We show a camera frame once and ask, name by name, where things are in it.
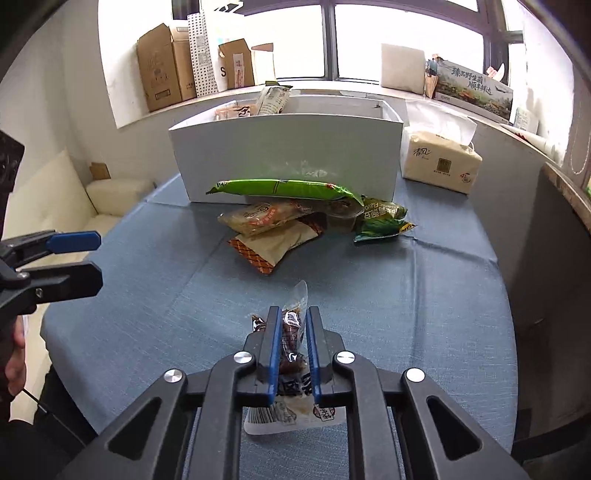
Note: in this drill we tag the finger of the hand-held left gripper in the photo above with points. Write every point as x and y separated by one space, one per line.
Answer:
76 241
69 279

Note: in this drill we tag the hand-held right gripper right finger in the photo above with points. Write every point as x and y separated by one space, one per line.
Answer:
315 350

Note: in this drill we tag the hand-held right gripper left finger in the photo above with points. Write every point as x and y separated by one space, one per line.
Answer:
272 350

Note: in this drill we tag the clear brown snack packet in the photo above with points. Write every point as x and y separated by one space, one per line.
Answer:
293 332

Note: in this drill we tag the white cardboard box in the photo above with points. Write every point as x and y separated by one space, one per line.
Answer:
286 147

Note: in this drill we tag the cream long snack packet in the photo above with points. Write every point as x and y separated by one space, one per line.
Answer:
272 101

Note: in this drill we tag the person's left hand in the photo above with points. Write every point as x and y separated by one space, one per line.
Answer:
13 360

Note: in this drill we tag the cream leather sofa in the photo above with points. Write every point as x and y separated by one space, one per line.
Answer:
55 198

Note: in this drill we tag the cardboard scrap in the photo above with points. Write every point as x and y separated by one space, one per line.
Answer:
99 171

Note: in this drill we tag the blue tablecloth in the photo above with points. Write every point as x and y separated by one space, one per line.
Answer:
392 314

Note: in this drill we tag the beige checkered-edge snack packet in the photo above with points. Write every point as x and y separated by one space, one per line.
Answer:
272 247

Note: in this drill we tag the clear plastic snack cup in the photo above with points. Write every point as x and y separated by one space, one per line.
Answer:
344 219

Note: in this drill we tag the orange print clear snack packet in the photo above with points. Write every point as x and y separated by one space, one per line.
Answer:
263 214

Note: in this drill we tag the green dark-picture snack packet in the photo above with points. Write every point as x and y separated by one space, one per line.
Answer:
383 229

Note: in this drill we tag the olive green snack packet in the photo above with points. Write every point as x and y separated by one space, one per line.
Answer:
381 210

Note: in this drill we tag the long bright green snack packet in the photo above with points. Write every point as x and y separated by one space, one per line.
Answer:
286 188

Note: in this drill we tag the person's dark clothing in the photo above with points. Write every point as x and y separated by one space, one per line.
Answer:
27 452

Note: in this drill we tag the large brown cardboard box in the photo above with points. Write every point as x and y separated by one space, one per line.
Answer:
161 69

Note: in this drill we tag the white dotted paper bag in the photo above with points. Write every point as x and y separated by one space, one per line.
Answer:
203 55

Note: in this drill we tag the beige tissue pack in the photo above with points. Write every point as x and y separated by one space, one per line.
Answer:
438 161

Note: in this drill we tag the small brown cardboard box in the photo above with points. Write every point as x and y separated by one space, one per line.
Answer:
238 64

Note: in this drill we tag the small brown paper bag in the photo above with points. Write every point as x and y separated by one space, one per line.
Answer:
431 78

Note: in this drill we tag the white foam box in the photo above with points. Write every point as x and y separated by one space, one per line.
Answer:
401 67

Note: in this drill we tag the landscape printed flat box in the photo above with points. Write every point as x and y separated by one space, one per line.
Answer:
475 92

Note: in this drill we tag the white tube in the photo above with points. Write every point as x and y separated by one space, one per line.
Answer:
540 141

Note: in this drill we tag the black window frame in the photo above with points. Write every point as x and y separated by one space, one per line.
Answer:
328 41

